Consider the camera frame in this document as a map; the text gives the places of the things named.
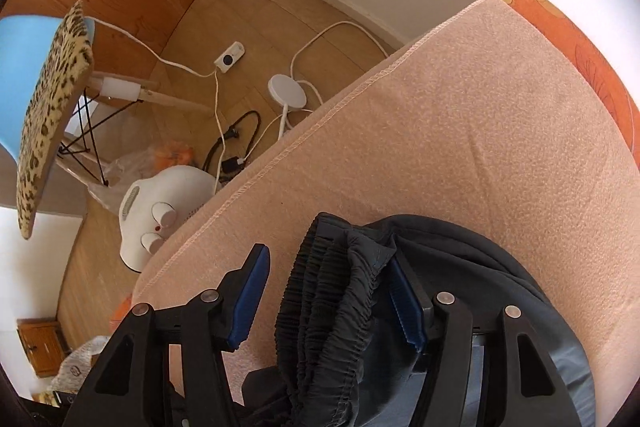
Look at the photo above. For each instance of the light blue chair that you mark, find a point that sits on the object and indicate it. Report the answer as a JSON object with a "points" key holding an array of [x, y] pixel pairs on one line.
{"points": [[20, 72]]}

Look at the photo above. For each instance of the white extension socket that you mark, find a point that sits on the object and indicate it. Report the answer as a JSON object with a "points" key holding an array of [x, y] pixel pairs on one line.
{"points": [[230, 57]]}

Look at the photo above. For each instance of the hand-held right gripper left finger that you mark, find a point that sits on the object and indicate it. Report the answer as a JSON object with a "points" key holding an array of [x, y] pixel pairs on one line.
{"points": [[245, 302]]}

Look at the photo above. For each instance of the orange floral mattress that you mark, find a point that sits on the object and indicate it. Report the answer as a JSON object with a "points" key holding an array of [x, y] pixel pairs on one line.
{"points": [[575, 37]]}

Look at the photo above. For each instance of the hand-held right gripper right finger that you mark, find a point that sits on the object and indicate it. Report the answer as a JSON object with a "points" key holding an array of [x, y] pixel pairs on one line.
{"points": [[407, 307]]}

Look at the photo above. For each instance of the white fan heater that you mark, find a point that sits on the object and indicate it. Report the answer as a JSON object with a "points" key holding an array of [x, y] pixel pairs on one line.
{"points": [[170, 187]]}

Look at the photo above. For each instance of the black pants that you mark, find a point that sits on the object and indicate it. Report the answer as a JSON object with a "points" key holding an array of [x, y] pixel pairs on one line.
{"points": [[340, 307]]}

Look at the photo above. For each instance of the white power adapter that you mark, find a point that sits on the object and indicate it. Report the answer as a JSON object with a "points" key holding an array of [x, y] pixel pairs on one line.
{"points": [[122, 88]]}

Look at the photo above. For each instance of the leopard print cushion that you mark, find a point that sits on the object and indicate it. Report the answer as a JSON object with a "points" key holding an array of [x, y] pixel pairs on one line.
{"points": [[50, 107]]}

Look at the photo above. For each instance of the white printed plastic bag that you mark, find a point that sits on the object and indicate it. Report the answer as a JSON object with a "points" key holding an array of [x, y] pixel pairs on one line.
{"points": [[80, 367]]}

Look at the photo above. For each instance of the small wooden cabinet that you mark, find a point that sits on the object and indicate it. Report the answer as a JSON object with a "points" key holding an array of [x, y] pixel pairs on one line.
{"points": [[42, 347]]}

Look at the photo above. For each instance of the beige blanket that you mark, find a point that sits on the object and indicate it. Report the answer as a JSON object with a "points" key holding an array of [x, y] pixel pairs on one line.
{"points": [[475, 132]]}

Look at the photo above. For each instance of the clear plastic bag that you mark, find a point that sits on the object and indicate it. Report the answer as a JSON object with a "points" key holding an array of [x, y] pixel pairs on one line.
{"points": [[115, 172]]}

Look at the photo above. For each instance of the white round lamp base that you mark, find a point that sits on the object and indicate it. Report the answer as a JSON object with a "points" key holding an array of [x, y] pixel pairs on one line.
{"points": [[286, 91]]}

